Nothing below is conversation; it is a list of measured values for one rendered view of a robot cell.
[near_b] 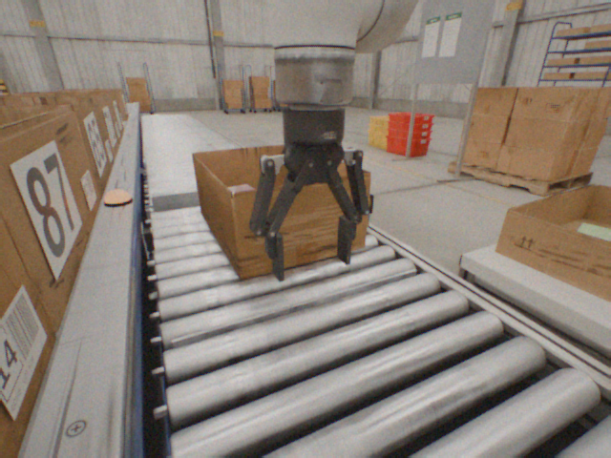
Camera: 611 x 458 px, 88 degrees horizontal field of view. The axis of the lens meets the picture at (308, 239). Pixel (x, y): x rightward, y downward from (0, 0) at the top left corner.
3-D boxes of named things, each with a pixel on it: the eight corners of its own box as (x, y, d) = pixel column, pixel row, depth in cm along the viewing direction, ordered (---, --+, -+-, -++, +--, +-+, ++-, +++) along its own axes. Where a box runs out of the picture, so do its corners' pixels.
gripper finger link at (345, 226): (338, 216, 48) (343, 215, 48) (336, 257, 51) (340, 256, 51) (348, 223, 45) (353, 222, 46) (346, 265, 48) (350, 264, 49)
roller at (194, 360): (424, 273, 66) (432, 296, 65) (151, 355, 46) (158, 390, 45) (441, 267, 62) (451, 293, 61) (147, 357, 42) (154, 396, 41)
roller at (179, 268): (356, 235, 88) (367, 245, 84) (150, 281, 68) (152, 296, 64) (359, 219, 85) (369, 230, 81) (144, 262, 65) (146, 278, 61)
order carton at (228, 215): (367, 247, 72) (374, 173, 64) (240, 281, 60) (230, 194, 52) (293, 197, 103) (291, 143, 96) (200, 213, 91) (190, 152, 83)
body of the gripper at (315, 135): (293, 109, 33) (294, 195, 37) (361, 107, 36) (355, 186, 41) (269, 105, 39) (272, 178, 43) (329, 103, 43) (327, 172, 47)
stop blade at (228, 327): (410, 306, 68) (416, 270, 64) (182, 385, 50) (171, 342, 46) (409, 304, 68) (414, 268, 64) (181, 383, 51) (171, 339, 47)
